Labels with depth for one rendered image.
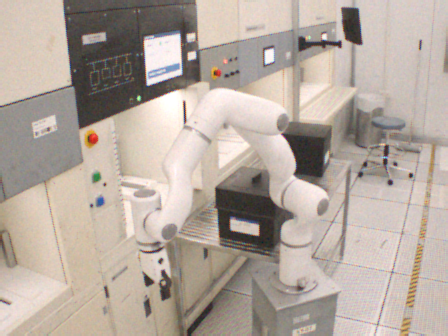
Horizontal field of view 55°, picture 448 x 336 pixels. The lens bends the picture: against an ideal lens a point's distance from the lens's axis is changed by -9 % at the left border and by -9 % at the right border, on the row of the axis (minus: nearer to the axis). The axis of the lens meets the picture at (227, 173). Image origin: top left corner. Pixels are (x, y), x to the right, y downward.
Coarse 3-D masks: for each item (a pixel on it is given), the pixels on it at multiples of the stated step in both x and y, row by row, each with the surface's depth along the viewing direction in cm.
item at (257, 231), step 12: (228, 216) 206; (240, 216) 203; (252, 216) 200; (288, 216) 213; (228, 228) 208; (240, 228) 205; (252, 228) 202; (264, 228) 199; (276, 228) 200; (240, 240) 207; (252, 240) 204; (264, 240) 201; (276, 240) 203
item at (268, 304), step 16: (256, 272) 185; (272, 272) 184; (320, 272) 182; (256, 288) 182; (272, 288) 174; (320, 288) 172; (336, 288) 171; (256, 304) 185; (272, 304) 165; (288, 304) 164; (304, 304) 166; (320, 304) 169; (336, 304) 172; (256, 320) 188; (272, 320) 169; (288, 320) 167; (304, 320) 170; (320, 320) 173
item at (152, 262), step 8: (160, 248) 127; (144, 256) 128; (152, 256) 125; (160, 256) 125; (144, 264) 130; (152, 264) 126; (160, 264) 126; (168, 264) 128; (152, 272) 127; (160, 272) 126; (168, 272) 128
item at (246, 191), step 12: (240, 168) 223; (252, 168) 223; (228, 180) 210; (240, 180) 209; (252, 180) 205; (264, 180) 208; (216, 192) 203; (228, 192) 200; (240, 192) 198; (252, 192) 197; (264, 192) 196; (216, 204) 206; (228, 204) 203; (240, 204) 200; (252, 204) 197; (264, 204) 194; (264, 216) 196; (276, 216) 196
